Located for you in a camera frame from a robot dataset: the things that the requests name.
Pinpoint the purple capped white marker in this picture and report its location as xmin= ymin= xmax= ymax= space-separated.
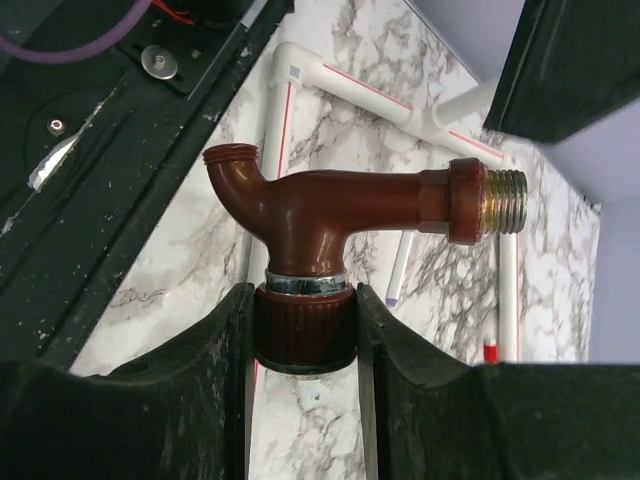
xmin=385 ymin=231 xmax=415 ymax=307

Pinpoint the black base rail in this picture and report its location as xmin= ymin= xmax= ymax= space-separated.
xmin=1 ymin=1 xmax=294 ymax=367

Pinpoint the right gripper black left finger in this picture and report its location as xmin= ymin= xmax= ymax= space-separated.
xmin=1 ymin=283 xmax=254 ymax=479

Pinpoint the red capped white marker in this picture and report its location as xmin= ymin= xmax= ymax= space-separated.
xmin=482 ymin=322 xmax=499 ymax=365

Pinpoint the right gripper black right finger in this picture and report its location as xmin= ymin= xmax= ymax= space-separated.
xmin=357 ymin=285 xmax=639 ymax=479

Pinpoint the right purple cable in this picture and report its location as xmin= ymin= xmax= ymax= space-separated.
xmin=0 ymin=0 xmax=151 ymax=64

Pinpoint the white PVC pipe frame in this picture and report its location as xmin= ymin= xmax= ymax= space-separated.
xmin=232 ymin=40 xmax=521 ymax=364

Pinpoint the brown plastic faucet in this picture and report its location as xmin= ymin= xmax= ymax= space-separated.
xmin=203 ymin=143 xmax=528 ymax=375

